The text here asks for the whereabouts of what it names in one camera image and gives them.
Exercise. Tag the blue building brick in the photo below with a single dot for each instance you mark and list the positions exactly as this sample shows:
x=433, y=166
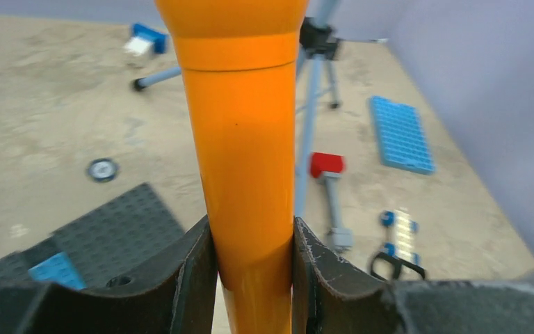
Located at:
x=59, y=269

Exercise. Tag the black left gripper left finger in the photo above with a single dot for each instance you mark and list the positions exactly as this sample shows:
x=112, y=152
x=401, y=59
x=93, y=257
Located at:
x=171, y=292

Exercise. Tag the red grey toy hammer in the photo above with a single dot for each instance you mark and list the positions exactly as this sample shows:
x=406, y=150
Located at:
x=327, y=169

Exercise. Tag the light blue building baseplate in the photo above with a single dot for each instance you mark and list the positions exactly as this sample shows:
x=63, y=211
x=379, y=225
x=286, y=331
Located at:
x=402, y=142

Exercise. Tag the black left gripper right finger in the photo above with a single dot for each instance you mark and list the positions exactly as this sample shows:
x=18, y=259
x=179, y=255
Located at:
x=331, y=295

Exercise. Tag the blue white brick block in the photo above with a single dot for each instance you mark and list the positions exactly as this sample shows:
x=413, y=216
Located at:
x=145, y=41

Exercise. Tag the black microphone stand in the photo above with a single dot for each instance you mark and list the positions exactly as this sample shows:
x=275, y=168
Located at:
x=397, y=264

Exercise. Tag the orange toy microphone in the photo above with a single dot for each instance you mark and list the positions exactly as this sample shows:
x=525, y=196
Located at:
x=238, y=64

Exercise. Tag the white blue toy car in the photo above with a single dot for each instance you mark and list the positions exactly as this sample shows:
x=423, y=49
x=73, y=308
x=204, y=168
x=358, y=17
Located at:
x=401, y=233

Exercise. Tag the dark grey building baseplate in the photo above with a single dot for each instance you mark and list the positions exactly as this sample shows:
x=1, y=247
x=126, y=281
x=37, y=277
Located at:
x=105, y=242

